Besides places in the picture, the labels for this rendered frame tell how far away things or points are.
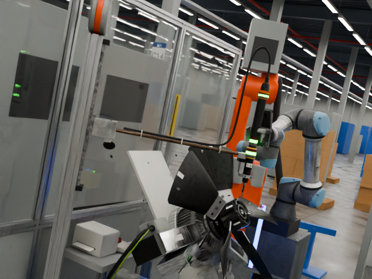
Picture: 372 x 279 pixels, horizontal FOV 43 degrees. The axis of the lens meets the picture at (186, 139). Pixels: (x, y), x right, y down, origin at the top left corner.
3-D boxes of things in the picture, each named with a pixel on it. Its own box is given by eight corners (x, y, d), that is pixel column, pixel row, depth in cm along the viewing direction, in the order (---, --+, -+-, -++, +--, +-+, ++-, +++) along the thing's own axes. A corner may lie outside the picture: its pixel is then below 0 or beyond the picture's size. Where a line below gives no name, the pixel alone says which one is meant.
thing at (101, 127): (87, 136, 187) (91, 115, 187) (89, 134, 194) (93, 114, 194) (113, 141, 189) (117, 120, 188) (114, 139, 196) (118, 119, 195)
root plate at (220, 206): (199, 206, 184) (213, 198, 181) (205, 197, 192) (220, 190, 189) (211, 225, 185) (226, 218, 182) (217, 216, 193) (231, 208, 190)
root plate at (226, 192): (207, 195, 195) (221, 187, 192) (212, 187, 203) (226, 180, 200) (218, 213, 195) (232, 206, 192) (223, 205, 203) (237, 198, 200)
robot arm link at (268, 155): (259, 164, 231) (264, 141, 230) (278, 169, 223) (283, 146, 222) (249, 163, 225) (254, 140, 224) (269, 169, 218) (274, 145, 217)
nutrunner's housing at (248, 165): (241, 182, 198) (264, 75, 194) (239, 180, 202) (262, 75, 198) (249, 184, 198) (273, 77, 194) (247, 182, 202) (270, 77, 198)
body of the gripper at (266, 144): (264, 147, 201) (273, 147, 212) (268, 127, 200) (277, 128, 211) (248, 143, 205) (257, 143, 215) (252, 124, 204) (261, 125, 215)
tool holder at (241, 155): (234, 176, 195) (239, 153, 195) (231, 172, 202) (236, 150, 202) (256, 180, 197) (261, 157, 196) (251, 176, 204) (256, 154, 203)
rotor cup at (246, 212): (203, 215, 188) (230, 202, 183) (213, 201, 201) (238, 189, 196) (222, 246, 189) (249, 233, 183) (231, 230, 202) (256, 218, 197)
